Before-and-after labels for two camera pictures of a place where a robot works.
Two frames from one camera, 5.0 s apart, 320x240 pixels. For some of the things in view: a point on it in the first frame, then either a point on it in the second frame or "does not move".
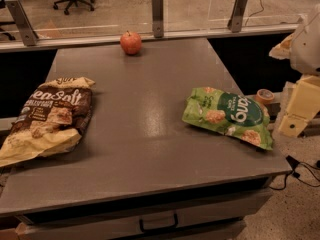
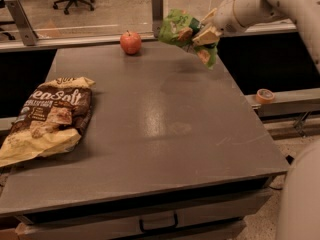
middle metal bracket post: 158,14 does not move
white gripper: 308,47 → 225,18
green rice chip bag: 229,113 → 178,27
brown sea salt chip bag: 52,121 does not move
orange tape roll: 264,96 does not move
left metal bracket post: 29,35 does not move
